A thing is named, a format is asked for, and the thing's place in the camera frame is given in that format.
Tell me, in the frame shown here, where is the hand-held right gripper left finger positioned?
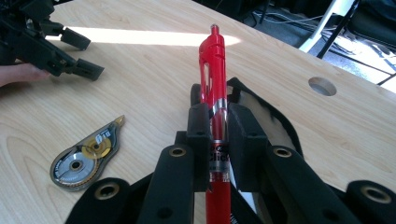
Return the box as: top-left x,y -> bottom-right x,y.
176,102 -> 212,192

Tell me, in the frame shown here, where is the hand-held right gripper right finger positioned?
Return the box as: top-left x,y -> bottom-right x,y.
228,102 -> 269,192

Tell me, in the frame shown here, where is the black pencil case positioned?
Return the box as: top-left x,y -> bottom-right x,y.
64,77 -> 396,224

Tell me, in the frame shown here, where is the red pen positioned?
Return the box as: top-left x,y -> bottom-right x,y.
198,23 -> 233,224

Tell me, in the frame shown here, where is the grey correction tape dispenser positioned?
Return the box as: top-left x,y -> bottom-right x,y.
49,115 -> 126,191

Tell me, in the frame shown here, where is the white stand leg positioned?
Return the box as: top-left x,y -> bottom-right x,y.
298,0 -> 357,54

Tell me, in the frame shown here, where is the black folding chair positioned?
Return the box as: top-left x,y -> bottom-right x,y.
317,0 -> 396,87

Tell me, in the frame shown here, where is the white floor cable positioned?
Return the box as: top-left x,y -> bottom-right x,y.
252,10 -> 325,27

